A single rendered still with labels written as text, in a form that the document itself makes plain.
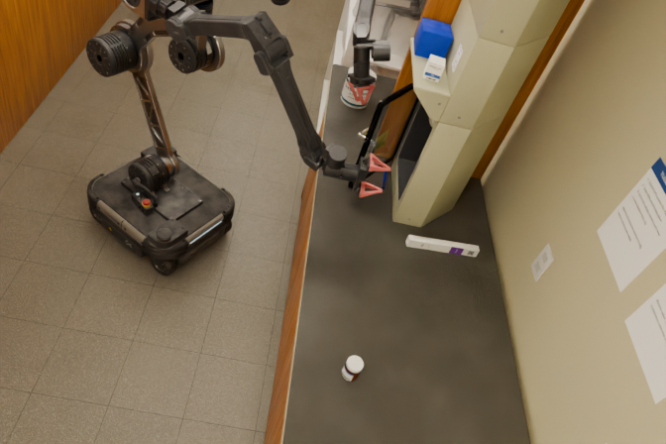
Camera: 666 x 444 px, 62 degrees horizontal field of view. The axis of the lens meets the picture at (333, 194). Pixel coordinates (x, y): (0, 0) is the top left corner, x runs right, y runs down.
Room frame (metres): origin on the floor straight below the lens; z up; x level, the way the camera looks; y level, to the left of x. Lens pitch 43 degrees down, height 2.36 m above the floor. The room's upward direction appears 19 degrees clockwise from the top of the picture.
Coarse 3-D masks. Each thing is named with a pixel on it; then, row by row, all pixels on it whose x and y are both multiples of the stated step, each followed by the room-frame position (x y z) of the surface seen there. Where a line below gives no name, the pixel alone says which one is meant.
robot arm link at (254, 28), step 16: (192, 16) 1.51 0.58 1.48; (208, 16) 1.48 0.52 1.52; (224, 16) 1.44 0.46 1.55; (240, 16) 1.42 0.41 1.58; (256, 16) 1.38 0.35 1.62; (176, 32) 1.49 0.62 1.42; (192, 32) 1.48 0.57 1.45; (208, 32) 1.45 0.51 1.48; (224, 32) 1.41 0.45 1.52; (240, 32) 1.37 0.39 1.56; (256, 32) 1.34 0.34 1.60; (272, 32) 1.38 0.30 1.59; (256, 48) 1.34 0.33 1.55; (272, 48) 1.35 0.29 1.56
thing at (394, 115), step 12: (408, 84) 1.70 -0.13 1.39; (408, 96) 1.72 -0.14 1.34; (384, 108) 1.57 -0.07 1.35; (396, 108) 1.66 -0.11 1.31; (408, 108) 1.76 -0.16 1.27; (372, 120) 1.54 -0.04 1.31; (384, 120) 1.60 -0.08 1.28; (396, 120) 1.70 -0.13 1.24; (384, 132) 1.64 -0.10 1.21; (396, 132) 1.74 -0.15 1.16; (384, 144) 1.67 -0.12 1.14; (396, 144) 1.78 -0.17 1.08; (360, 156) 1.54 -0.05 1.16; (384, 156) 1.71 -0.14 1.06
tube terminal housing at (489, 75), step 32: (448, 64) 1.66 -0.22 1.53; (480, 64) 1.51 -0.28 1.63; (512, 64) 1.56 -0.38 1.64; (480, 96) 1.52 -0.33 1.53; (512, 96) 1.66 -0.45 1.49; (448, 128) 1.51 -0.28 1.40; (480, 128) 1.57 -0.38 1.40; (448, 160) 1.52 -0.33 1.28; (416, 192) 1.51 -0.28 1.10; (448, 192) 1.58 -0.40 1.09; (416, 224) 1.52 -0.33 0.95
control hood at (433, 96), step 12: (420, 60) 1.66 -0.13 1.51; (420, 72) 1.58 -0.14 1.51; (444, 72) 1.63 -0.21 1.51; (420, 84) 1.51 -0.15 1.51; (432, 84) 1.54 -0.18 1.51; (444, 84) 1.56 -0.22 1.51; (420, 96) 1.49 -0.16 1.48; (432, 96) 1.50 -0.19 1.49; (444, 96) 1.50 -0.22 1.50; (432, 108) 1.50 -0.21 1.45; (444, 108) 1.51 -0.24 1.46; (432, 120) 1.50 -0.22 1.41
